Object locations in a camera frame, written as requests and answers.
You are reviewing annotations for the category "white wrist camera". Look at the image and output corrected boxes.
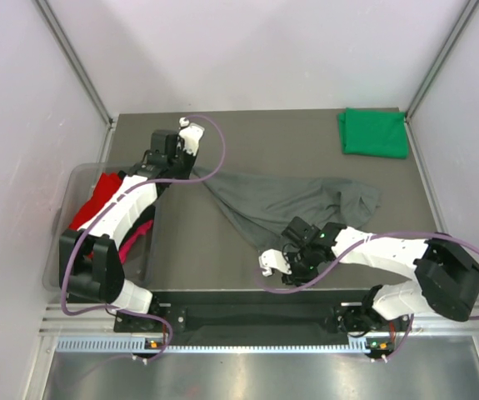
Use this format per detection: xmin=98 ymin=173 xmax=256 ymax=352
xmin=178 ymin=117 xmax=205 ymax=156
xmin=258 ymin=249 xmax=292 ymax=277

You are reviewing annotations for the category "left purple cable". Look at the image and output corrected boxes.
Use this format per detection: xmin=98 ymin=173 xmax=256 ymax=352
xmin=62 ymin=114 xmax=227 ymax=363

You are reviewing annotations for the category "slotted cable duct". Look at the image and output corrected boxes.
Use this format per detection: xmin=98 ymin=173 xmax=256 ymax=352
xmin=56 ymin=337 xmax=392 ymax=354

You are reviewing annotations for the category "red t shirt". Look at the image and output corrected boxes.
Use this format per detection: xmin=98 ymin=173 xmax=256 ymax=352
xmin=68 ymin=172 xmax=126 ymax=231

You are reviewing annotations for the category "clear plastic bin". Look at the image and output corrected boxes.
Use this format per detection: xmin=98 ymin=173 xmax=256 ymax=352
xmin=42 ymin=162 xmax=157 ymax=293

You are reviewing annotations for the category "pink t shirt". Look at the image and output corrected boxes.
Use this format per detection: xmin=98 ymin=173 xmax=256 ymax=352
xmin=118 ymin=220 xmax=154 ymax=264

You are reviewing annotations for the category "aluminium frame post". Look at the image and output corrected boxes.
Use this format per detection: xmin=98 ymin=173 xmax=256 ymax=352
xmin=405 ymin=0 xmax=479 ymax=122
xmin=32 ymin=0 xmax=113 ymax=127

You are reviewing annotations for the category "right aluminium frame post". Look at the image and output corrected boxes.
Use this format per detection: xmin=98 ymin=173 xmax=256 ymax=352
xmin=405 ymin=0 xmax=479 ymax=122

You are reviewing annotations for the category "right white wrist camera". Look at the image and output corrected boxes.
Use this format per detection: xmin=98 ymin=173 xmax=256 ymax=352
xmin=258 ymin=249 xmax=292 ymax=277

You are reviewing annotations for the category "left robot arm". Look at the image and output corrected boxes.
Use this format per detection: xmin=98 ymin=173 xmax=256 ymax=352
xmin=59 ymin=124 xmax=204 ymax=331

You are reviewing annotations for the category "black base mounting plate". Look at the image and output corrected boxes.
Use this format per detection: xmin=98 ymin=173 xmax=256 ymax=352
xmin=112 ymin=291 xmax=415 ymax=337

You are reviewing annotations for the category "purple cable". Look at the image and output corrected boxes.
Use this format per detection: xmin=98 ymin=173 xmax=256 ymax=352
xmin=254 ymin=232 xmax=479 ymax=363
xmin=62 ymin=114 xmax=227 ymax=363

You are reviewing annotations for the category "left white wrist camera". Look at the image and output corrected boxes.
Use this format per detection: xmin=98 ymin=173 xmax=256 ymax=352
xmin=178 ymin=117 xmax=205 ymax=156

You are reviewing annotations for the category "left aluminium frame post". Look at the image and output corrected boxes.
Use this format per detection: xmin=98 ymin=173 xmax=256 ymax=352
xmin=32 ymin=0 xmax=113 ymax=127

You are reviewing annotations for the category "grey t shirt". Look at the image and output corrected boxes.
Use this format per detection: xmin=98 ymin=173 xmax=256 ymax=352
xmin=202 ymin=170 xmax=382 ymax=253

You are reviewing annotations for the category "folded green t shirt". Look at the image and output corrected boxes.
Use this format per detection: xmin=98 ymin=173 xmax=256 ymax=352
xmin=337 ymin=108 xmax=409 ymax=159

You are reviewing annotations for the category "aluminium front rail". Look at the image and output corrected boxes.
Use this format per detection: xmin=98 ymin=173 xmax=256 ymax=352
xmin=39 ymin=305 xmax=479 ymax=336

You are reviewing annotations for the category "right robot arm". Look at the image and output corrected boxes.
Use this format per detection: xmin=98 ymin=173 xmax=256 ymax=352
xmin=260 ymin=217 xmax=479 ymax=333

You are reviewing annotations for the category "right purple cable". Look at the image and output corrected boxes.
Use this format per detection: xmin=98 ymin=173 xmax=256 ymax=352
xmin=254 ymin=232 xmax=479 ymax=363

